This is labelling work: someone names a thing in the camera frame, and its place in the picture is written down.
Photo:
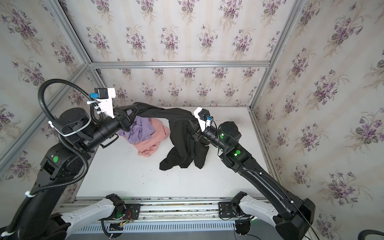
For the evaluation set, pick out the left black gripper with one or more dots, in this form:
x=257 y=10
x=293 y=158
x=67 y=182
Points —
x=120 y=120

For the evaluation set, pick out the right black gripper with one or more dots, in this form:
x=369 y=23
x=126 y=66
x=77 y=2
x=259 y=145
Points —
x=197 y=132

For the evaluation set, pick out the black cloth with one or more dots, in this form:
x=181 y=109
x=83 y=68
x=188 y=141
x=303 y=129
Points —
x=187 y=146

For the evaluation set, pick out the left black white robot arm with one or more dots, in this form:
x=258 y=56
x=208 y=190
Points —
x=64 y=164

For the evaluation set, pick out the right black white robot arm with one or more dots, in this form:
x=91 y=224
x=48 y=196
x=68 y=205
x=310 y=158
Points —
x=291 y=216

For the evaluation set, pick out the purple cloth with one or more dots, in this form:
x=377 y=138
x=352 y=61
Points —
x=141 y=130

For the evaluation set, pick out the pink cloth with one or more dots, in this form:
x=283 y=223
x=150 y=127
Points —
x=148 y=147

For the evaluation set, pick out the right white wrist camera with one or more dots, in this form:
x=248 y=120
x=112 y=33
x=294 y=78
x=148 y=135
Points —
x=204 y=118

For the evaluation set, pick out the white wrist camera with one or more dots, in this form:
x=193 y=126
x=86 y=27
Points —
x=102 y=98
x=204 y=118

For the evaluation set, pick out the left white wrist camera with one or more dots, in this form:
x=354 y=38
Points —
x=102 y=98

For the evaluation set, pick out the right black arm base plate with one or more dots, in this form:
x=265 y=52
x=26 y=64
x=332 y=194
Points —
x=229 y=211

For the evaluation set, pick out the aluminium mounting rail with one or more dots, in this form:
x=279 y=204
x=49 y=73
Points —
x=180 y=210

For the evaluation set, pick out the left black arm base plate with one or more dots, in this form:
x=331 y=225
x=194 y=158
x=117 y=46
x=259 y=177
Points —
x=126 y=212

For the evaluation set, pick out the white slotted cable duct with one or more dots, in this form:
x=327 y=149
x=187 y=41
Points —
x=170 y=227

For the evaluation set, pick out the aluminium frame enclosure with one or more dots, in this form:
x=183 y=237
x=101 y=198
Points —
x=308 y=74

